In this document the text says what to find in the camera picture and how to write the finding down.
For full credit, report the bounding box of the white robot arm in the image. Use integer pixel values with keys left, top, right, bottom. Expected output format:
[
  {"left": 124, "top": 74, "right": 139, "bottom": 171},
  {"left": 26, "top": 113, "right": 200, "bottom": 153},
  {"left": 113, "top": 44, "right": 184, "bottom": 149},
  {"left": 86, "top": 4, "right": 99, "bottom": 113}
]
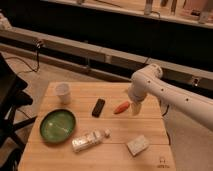
[{"left": 127, "top": 64, "right": 213, "bottom": 131}]

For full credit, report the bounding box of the black office chair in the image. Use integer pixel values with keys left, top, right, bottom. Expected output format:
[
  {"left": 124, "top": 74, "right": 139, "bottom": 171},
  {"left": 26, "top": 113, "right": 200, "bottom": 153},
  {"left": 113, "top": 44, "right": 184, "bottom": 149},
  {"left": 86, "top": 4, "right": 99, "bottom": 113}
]
[{"left": 0, "top": 53, "right": 35, "bottom": 171}]

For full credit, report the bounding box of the black rectangular block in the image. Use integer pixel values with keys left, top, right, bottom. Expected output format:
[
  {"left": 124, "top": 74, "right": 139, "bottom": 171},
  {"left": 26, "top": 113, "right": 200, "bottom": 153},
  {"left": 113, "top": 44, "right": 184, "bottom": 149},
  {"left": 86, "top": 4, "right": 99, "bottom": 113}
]
[{"left": 92, "top": 99, "right": 105, "bottom": 117}]

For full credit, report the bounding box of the green bowl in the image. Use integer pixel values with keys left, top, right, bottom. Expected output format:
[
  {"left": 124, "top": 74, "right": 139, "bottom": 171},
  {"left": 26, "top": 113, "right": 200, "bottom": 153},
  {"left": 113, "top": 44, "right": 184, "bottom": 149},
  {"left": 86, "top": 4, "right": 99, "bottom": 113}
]
[{"left": 39, "top": 109, "right": 76, "bottom": 144}]

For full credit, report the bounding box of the white sponge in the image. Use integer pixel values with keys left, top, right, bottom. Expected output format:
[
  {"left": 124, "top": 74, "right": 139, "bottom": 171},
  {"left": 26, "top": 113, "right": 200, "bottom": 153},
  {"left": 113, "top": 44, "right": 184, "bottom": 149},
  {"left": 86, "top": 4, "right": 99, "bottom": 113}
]
[{"left": 126, "top": 135, "right": 149, "bottom": 156}]

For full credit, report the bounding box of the wooden table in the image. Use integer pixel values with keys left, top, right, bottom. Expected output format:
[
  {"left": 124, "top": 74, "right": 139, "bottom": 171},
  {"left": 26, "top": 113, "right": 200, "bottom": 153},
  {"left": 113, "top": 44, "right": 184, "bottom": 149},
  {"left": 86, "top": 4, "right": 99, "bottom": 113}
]
[{"left": 17, "top": 81, "right": 177, "bottom": 171}]

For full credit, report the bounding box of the black cable on floor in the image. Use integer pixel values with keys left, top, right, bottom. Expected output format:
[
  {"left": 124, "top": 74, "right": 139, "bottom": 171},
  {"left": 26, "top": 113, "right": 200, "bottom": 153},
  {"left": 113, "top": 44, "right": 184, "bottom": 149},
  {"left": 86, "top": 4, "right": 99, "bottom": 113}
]
[{"left": 3, "top": 39, "right": 45, "bottom": 75}]

